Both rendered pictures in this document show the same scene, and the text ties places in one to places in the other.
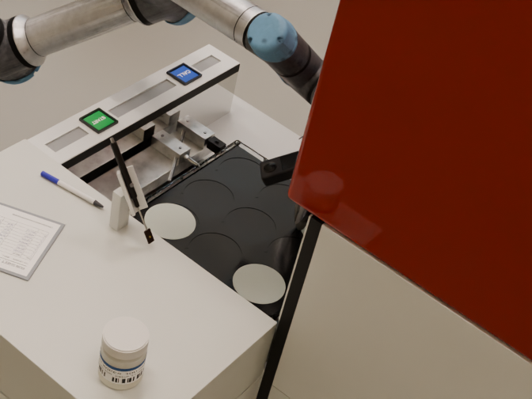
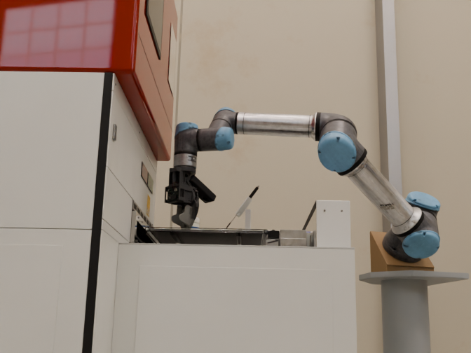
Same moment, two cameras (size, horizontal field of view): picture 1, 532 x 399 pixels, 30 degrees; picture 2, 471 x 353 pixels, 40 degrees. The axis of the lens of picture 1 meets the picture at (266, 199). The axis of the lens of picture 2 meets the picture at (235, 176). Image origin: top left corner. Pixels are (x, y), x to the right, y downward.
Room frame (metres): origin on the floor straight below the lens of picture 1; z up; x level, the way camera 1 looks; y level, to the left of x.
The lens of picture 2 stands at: (3.33, -0.88, 0.56)
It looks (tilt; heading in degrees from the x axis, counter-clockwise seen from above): 15 degrees up; 153
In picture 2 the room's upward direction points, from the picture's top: 1 degrees clockwise
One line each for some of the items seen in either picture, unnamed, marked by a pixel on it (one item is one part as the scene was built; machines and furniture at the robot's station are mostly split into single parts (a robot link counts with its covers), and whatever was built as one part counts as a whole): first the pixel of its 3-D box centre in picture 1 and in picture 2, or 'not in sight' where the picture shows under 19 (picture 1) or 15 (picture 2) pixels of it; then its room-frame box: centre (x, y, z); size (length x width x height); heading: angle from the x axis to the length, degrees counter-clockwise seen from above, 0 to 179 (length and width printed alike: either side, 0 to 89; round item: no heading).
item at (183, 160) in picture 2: not in sight; (186, 163); (1.45, -0.09, 1.13); 0.08 x 0.08 x 0.05
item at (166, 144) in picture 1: (170, 146); not in sight; (1.60, 0.22, 0.89); 0.08 x 0.03 x 0.03; 61
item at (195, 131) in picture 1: (195, 131); (292, 234); (1.67, 0.18, 0.89); 0.08 x 0.03 x 0.03; 61
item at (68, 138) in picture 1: (138, 124); (322, 240); (1.65, 0.30, 0.89); 0.55 x 0.09 x 0.14; 151
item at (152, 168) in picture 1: (143, 172); (289, 251); (1.53, 0.26, 0.87); 0.36 x 0.08 x 0.03; 151
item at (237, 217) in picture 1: (249, 226); (209, 239); (1.42, 0.02, 0.90); 0.34 x 0.34 x 0.01; 61
